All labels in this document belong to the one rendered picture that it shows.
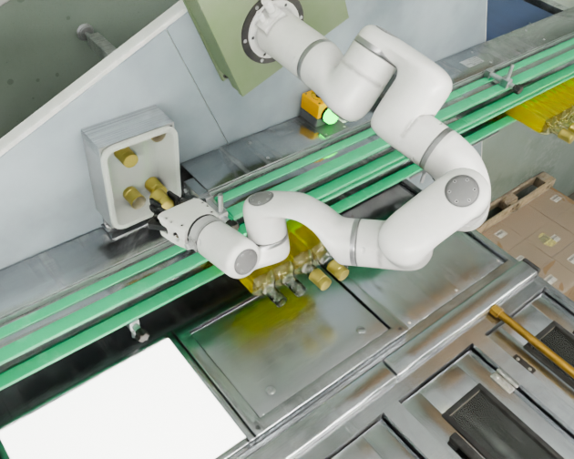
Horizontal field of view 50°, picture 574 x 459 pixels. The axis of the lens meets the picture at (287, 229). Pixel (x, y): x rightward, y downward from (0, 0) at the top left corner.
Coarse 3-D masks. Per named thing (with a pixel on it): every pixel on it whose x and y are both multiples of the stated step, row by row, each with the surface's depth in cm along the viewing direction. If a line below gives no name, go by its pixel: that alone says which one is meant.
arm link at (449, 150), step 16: (448, 128) 105; (432, 144) 103; (448, 144) 103; (464, 144) 104; (432, 160) 104; (448, 160) 103; (464, 160) 104; (480, 160) 105; (432, 176) 107; (480, 224) 104
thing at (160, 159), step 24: (120, 144) 121; (144, 144) 134; (168, 144) 132; (120, 168) 134; (144, 168) 139; (168, 168) 137; (120, 192) 138; (144, 192) 142; (120, 216) 136; (144, 216) 137
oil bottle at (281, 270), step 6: (288, 258) 145; (276, 264) 143; (282, 264) 143; (288, 264) 144; (276, 270) 142; (282, 270) 142; (288, 270) 143; (276, 276) 143; (282, 276) 142; (276, 282) 144; (282, 282) 144
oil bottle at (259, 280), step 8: (256, 272) 141; (264, 272) 141; (272, 272) 142; (248, 280) 141; (256, 280) 139; (264, 280) 139; (272, 280) 141; (248, 288) 143; (256, 288) 140; (264, 288) 140
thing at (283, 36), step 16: (256, 16) 123; (272, 16) 122; (288, 16) 122; (256, 32) 125; (272, 32) 122; (288, 32) 120; (304, 32) 118; (256, 48) 128; (272, 48) 123; (288, 48) 119; (304, 48) 116; (288, 64) 120
